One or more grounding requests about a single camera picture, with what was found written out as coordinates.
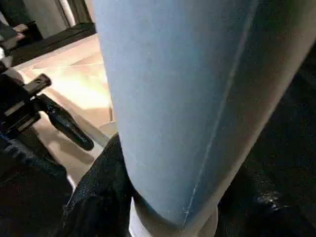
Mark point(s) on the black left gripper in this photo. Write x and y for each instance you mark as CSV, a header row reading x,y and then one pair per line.
x,y
17,103

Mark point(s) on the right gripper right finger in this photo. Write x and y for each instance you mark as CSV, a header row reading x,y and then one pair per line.
x,y
259,212

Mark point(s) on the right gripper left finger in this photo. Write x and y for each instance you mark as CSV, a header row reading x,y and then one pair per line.
x,y
98,197

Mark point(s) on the white plastic table top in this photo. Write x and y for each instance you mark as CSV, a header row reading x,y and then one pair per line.
x,y
81,86

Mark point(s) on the black table mat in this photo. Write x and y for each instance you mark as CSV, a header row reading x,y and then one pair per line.
x,y
284,123

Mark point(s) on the white plastic table leg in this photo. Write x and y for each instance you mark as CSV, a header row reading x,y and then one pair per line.
x,y
172,98

